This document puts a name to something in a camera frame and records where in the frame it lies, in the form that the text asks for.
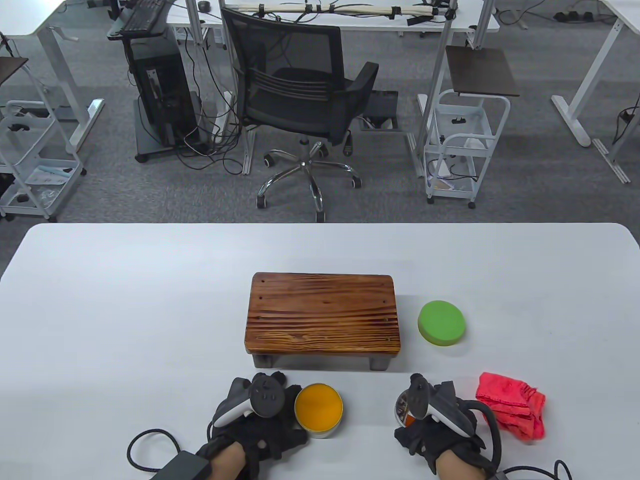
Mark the person's right hand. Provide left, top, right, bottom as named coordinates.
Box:
left=394, top=375, right=486, bottom=476

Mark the person's left hand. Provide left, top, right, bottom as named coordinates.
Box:
left=196, top=372, right=308, bottom=480

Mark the round metal tin lid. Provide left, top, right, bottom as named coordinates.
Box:
left=394, top=390, right=416, bottom=429

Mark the round metal wood wax tin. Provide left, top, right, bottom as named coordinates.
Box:
left=294, top=383, right=345, bottom=440

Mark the red cloth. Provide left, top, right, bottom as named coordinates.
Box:
left=475, top=372, right=546, bottom=441

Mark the green round sponge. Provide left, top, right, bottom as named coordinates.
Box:
left=418, top=300, right=468, bottom=347

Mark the brown wooden stool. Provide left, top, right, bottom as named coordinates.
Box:
left=244, top=272, right=402, bottom=372

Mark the person's right forearm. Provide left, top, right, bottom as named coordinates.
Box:
left=437, top=447, right=488, bottom=480

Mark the person's left forearm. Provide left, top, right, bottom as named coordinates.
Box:
left=207, top=442, right=248, bottom=480

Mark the black and white controller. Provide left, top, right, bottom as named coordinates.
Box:
left=212, top=374, right=286, bottom=428
left=407, top=374, right=476, bottom=441

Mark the white rolling cart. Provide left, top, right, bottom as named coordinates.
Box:
left=0, top=100, right=87, bottom=222
left=422, top=90, right=512, bottom=210

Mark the white power strip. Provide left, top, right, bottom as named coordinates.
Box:
left=212, top=90, right=236, bottom=136

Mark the grey computer stand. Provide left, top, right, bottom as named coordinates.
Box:
left=107, top=0, right=208, bottom=163

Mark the black floor socket box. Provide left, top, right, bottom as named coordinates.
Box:
left=361, top=90, right=403, bottom=132

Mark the black mesh office chair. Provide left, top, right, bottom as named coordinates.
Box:
left=220, top=7, right=381, bottom=223

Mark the black computer tower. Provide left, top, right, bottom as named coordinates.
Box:
left=129, top=50, right=198, bottom=148

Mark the dark brown side table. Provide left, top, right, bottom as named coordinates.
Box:
left=0, top=56, right=30, bottom=85
left=445, top=46, right=521, bottom=97

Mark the white desk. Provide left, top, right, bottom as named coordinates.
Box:
left=165, top=0, right=501, bottom=33
left=0, top=0, right=126, bottom=153
left=550, top=0, right=640, bottom=148

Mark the beige rod bundle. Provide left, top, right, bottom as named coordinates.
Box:
left=235, top=2, right=438, bottom=16

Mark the black keyboard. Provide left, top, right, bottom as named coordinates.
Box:
left=120, top=0, right=168, bottom=35

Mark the aluminium frame post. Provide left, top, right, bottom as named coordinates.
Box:
left=407, top=0, right=461, bottom=178
left=218, top=0, right=257, bottom=176

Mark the tangle of black cables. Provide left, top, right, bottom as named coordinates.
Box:
left=175, top=30, right=246, bottom=176

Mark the aluminium floor rail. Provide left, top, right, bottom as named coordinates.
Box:
left=592, top=139, right=632, bottom=184

